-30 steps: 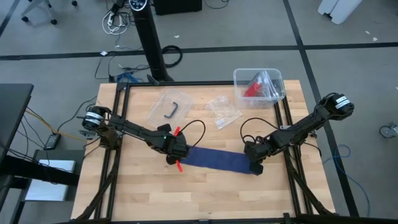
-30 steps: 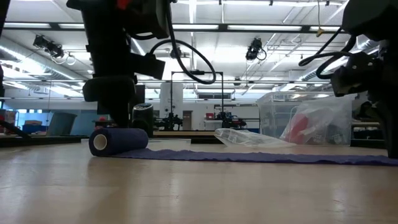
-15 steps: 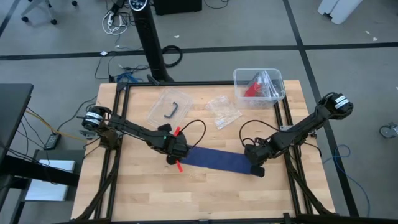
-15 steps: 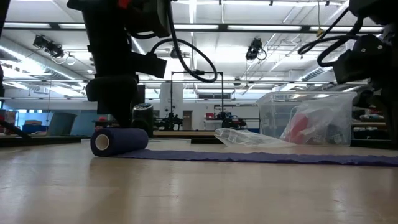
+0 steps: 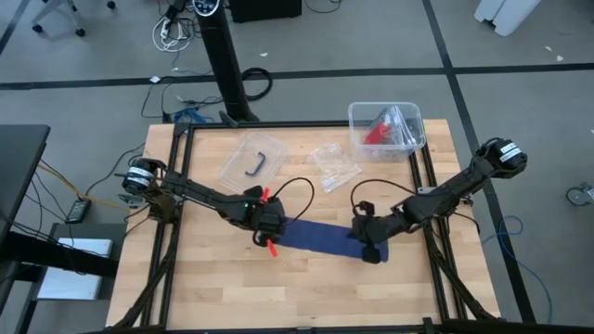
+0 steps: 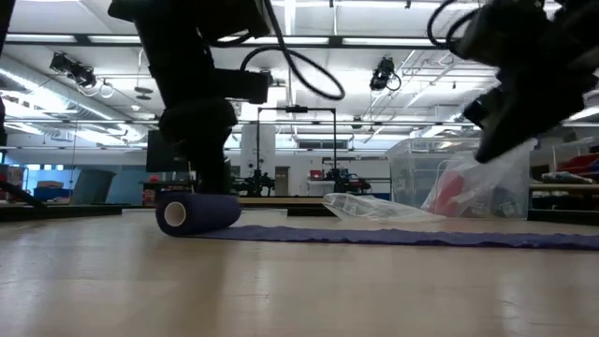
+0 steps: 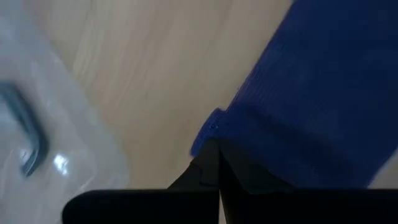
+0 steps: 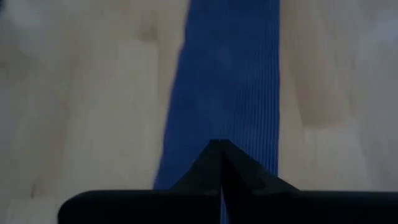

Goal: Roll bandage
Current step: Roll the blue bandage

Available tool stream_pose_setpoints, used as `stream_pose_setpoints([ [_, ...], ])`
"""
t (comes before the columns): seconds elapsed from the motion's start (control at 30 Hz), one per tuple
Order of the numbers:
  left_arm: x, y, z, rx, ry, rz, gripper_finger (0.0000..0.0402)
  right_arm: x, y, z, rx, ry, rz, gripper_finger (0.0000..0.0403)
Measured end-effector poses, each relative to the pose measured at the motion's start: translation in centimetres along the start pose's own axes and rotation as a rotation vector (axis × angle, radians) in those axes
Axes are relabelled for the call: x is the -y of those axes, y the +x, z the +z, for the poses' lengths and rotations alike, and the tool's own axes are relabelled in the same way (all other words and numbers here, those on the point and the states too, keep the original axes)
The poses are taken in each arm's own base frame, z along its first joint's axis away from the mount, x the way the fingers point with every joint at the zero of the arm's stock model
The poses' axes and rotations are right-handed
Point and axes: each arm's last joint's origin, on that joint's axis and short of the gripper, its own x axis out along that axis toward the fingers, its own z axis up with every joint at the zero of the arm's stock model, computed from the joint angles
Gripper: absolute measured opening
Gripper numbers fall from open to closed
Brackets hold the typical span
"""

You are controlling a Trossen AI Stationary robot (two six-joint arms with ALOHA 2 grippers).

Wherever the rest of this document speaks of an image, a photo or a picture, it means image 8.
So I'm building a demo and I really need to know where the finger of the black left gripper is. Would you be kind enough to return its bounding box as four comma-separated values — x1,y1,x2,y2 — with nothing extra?
220,139,398,224
57,139,222,224

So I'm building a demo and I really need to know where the blue elastic bandage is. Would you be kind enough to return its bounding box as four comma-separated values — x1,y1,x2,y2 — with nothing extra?
152,0,280,224

